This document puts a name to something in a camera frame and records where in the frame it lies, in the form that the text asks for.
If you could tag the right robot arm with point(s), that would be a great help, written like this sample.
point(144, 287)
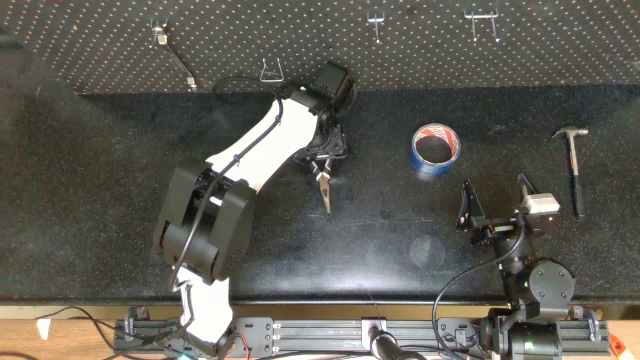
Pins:
point(545, 285)

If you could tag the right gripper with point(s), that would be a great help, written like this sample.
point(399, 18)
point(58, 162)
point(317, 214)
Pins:
point(500, 229)

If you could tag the metal hook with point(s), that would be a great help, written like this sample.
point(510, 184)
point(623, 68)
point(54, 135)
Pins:
point(375, 22)
point(480, 16)
point(159, 22)
point(271, 78)

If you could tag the roll of blue tape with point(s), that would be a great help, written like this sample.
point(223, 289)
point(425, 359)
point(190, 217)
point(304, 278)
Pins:
point(425, 165)

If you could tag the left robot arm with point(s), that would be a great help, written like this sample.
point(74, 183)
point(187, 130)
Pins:
point(280, 140)

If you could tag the black and white pliers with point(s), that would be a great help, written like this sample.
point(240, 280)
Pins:
point(325, 192)

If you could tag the hammer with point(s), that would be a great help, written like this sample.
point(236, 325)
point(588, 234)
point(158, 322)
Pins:
point(574, 160)

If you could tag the black pegboard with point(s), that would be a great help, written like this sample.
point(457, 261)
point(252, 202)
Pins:
point(320, 45)

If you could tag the mounting rail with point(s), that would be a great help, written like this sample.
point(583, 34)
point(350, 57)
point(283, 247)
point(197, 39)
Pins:
point(310, 335)

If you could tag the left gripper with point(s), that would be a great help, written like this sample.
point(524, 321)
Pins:
point(327, 142)

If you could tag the wrench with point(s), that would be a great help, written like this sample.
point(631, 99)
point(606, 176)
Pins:
point(176, 60)

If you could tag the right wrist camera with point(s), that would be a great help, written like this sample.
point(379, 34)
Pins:
point(540, 203)

